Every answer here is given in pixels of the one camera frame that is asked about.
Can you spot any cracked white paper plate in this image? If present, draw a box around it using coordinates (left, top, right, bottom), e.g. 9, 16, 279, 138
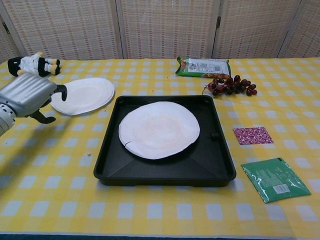
118, 100, 201, 160

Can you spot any woven folding screen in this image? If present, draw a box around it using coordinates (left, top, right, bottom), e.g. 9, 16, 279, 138
0, 0, 320, 65

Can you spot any bunch of red grapes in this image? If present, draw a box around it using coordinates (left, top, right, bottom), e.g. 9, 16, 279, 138
203, 74, 258, 97

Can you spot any purple patterned square sachet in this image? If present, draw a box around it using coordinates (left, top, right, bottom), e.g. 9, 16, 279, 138
232, 126, 275, 146

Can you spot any black white plush toy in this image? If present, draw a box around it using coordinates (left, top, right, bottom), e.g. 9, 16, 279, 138
7, 51, 62, 77

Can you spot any green white snack packet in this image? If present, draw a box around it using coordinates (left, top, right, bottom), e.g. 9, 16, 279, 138
175, 56, 231, 78

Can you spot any green foil sachet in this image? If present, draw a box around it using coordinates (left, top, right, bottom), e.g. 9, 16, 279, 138
240, 157, 312, 204

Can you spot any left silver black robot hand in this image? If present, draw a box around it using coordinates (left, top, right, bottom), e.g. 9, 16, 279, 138
0, 73, 68, 124

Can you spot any yellow white checked tablecloth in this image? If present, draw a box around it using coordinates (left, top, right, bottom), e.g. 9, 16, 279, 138
0, 57, 320, 237

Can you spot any black square plastic tray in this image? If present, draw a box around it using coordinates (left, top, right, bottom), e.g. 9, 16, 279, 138
93, 94, 237, 187

